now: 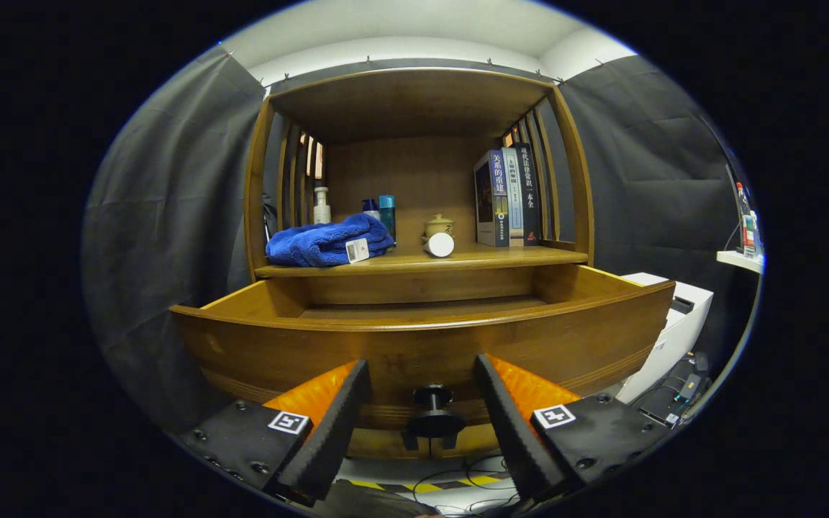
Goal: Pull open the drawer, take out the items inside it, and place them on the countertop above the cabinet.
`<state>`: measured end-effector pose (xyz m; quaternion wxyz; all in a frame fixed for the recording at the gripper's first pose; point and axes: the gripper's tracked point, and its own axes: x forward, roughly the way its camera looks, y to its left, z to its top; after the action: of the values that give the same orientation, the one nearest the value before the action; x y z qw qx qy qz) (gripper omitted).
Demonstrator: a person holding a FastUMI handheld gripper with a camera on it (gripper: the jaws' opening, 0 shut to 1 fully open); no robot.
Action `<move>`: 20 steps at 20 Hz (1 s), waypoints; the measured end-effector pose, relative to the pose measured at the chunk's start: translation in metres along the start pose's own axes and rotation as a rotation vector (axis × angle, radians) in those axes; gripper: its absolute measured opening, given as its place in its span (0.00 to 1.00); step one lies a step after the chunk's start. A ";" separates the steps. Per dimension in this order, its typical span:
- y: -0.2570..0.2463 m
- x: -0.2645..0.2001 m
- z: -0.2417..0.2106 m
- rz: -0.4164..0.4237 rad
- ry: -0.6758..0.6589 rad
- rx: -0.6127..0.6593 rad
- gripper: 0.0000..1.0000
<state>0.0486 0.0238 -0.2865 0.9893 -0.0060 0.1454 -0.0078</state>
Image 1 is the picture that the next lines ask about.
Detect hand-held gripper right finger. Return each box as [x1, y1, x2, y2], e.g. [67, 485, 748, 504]
[474, 353, 674, 503]

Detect white side shelf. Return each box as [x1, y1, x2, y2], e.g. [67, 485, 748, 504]
[717, 250, 764, 275]

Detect black electronic box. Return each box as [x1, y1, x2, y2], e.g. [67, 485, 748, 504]
[638, 351, 710, 429]

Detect floor cables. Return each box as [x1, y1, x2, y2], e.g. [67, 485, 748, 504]
[357, 453, 523, 515]

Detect book with blue spine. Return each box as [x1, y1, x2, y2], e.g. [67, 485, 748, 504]
[474, 149, 510, 248]

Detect wooden cabinet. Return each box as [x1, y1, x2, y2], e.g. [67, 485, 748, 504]
[244, 67, 595, 461]

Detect teal clear bottle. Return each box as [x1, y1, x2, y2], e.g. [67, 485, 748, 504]
[379, 194, 397, 245]

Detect wooden countertop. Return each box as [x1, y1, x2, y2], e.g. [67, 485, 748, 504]
[255, 243, 589, 279]

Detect yellow black floor tape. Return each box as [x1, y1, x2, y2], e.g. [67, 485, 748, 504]
[346, 475, 509, 494]

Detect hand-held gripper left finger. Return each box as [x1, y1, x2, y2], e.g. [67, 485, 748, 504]
[173, 358, 372, 508]

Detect white printer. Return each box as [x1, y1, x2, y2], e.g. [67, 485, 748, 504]
[615, 272, 715, 405]

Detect blue towel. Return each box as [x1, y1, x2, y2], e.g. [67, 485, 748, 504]
[266, 213, 396, 268]

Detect wooden drawer with black knob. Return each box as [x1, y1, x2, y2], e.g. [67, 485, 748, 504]
[170, 264, 676, 461]

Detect book with pale spine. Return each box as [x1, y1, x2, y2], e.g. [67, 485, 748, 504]
[502, 147, 525, 247]

